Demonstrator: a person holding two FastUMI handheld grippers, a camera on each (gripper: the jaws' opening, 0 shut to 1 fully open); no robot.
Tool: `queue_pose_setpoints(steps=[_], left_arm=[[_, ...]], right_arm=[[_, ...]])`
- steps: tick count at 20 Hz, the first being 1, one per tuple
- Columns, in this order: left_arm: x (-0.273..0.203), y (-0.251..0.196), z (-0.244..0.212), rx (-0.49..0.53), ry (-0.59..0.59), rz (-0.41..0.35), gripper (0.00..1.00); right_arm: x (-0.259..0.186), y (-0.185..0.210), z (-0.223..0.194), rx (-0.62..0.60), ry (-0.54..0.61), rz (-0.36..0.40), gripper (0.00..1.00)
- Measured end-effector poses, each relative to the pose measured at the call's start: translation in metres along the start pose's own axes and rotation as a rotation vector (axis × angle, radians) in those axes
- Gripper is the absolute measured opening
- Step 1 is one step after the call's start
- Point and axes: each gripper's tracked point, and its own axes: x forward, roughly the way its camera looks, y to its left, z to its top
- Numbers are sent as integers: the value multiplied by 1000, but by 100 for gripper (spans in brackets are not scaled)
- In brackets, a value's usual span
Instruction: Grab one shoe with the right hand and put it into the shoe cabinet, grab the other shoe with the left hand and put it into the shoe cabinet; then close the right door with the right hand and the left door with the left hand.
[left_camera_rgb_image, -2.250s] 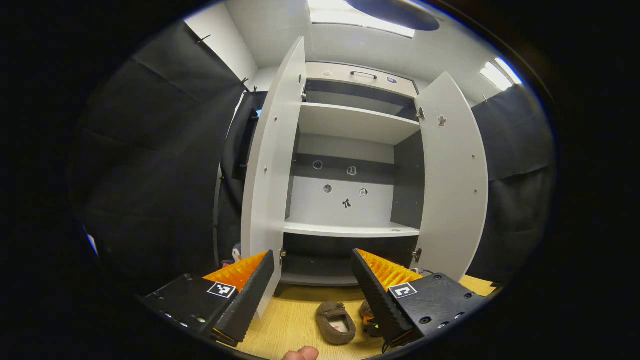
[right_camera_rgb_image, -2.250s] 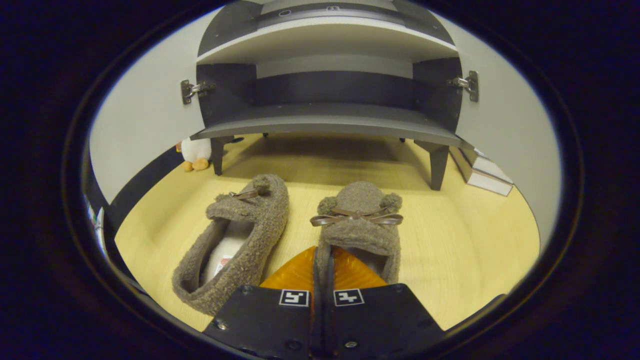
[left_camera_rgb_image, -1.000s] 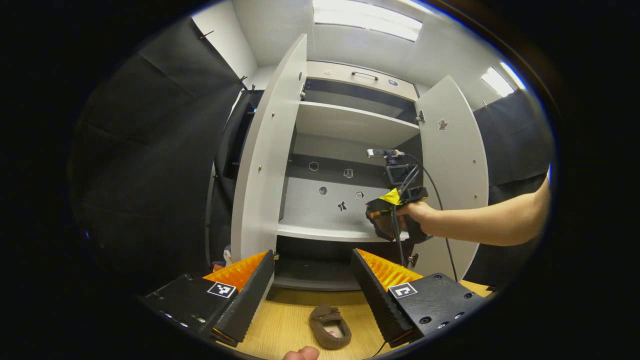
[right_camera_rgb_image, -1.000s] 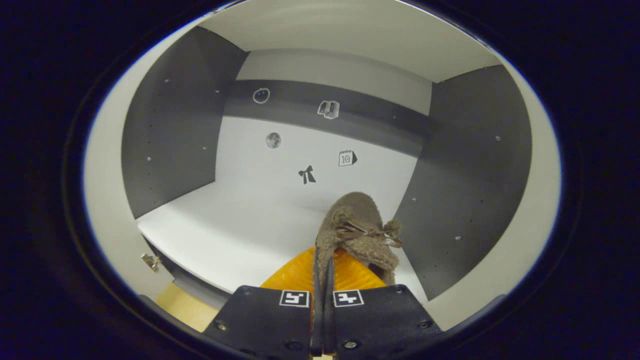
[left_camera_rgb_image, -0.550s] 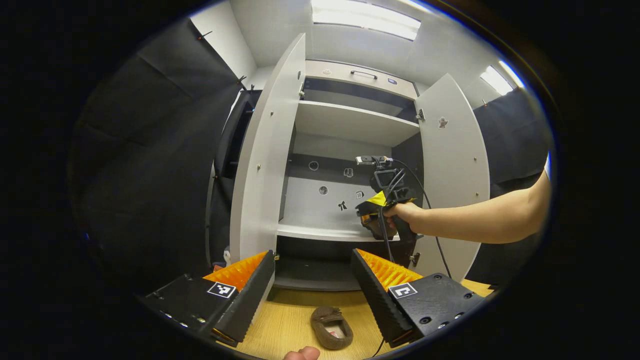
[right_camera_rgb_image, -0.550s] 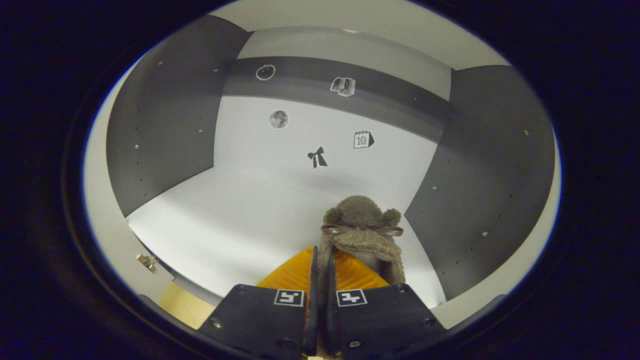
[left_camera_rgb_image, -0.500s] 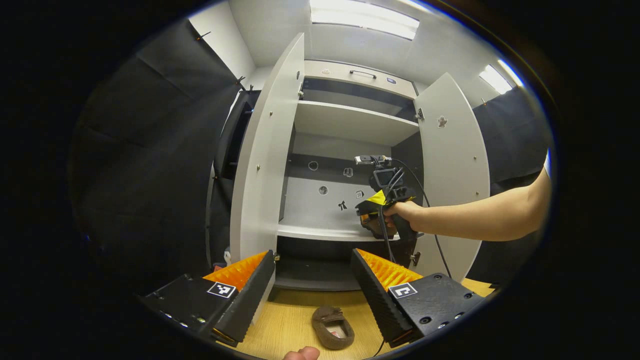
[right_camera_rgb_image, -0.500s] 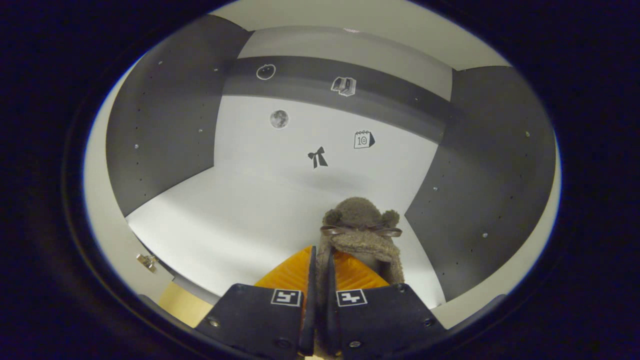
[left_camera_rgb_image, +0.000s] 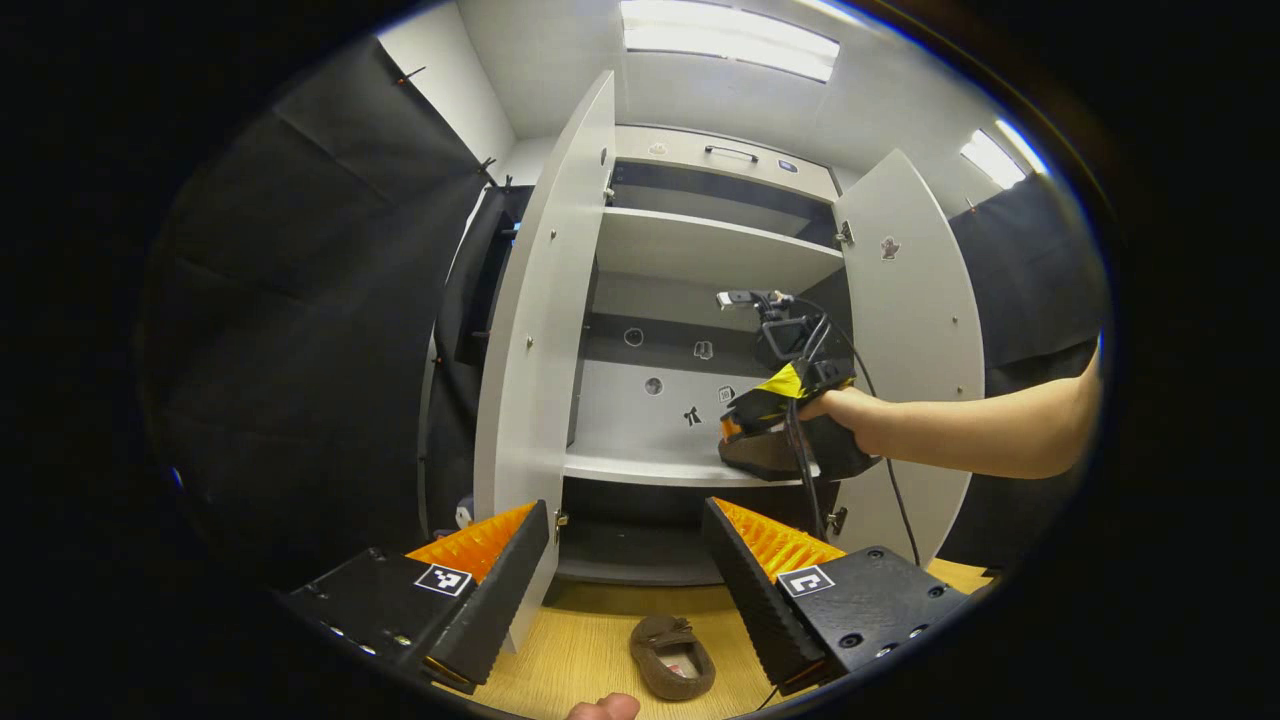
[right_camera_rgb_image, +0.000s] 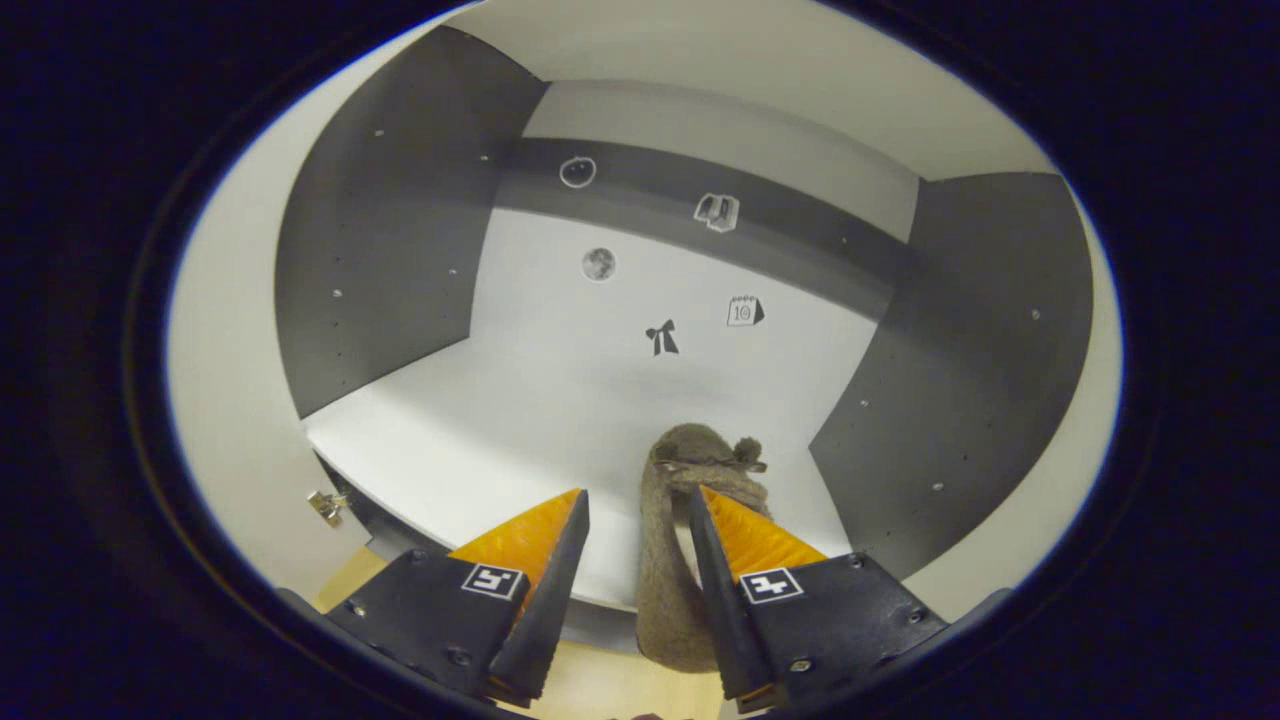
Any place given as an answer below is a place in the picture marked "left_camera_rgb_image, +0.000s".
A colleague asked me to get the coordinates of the black backdrop cloth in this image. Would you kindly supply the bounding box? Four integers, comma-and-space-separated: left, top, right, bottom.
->
145, 40, 1101, 581

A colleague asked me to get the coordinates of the large ceiling light panel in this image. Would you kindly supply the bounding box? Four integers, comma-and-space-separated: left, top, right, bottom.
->
620, 0, 841, 83

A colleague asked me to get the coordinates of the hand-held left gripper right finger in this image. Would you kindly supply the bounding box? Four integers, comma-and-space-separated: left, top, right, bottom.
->
700, 496, 971, 698

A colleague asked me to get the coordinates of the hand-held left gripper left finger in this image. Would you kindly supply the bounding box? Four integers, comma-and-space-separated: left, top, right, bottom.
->
280, 500, 551, 693

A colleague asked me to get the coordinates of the white shoe cabinet door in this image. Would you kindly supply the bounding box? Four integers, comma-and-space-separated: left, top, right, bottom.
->
828, 150, 986, 567
473, 70, 617, 653

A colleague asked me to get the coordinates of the white cabinet drawer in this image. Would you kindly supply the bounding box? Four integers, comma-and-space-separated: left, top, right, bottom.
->
613, 125, 839, 204

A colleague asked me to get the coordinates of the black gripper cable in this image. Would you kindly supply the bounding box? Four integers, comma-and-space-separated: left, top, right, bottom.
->
783, 315, 921, 569

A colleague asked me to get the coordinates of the brown fuzzy shoe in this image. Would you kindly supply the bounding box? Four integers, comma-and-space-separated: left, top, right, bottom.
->
718, 430, 881, 483
630, 615, 717, 701

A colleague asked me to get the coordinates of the small ceiling light panel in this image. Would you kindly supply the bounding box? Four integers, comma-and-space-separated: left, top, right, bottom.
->
960, 118, 1051, 191

